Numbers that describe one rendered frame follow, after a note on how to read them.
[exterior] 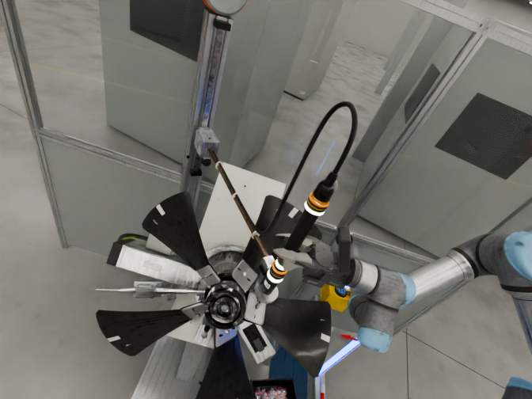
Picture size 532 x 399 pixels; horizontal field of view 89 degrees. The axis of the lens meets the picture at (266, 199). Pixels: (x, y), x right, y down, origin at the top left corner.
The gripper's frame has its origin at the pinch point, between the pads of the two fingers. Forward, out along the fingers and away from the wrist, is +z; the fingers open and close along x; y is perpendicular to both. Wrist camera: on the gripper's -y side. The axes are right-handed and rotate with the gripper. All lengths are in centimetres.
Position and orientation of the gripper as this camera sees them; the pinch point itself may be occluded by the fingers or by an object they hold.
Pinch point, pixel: (280, 242)
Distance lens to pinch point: 65.6
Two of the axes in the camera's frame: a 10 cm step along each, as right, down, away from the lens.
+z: -9.4, -3.3, -0.9
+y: -3.1, 7.2, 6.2
